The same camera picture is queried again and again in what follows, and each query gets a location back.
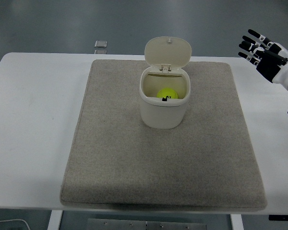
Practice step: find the yellow-green tennis ball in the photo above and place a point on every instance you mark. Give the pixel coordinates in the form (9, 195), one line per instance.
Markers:
(166, 93)

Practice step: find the white table leg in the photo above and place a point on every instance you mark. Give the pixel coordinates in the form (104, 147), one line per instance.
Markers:
(236, 222)
(54, 220)

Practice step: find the cream plastic bin with lid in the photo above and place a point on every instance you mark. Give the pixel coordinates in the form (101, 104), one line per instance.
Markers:
(160, 115)

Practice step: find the black table control panel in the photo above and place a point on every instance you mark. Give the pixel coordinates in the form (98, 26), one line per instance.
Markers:
(283, 217)

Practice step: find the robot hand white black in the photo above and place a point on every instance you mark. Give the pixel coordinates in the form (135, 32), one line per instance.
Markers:
(284, 72)

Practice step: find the metal floor plate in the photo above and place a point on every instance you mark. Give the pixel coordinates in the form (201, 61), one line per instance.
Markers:
(100, 51)
(101, 44)

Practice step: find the beige felt mat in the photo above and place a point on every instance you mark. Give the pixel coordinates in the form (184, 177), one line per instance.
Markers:
(134, 163)

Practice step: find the grey metal plate with screws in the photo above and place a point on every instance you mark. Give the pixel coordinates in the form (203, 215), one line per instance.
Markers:
(115, 225)

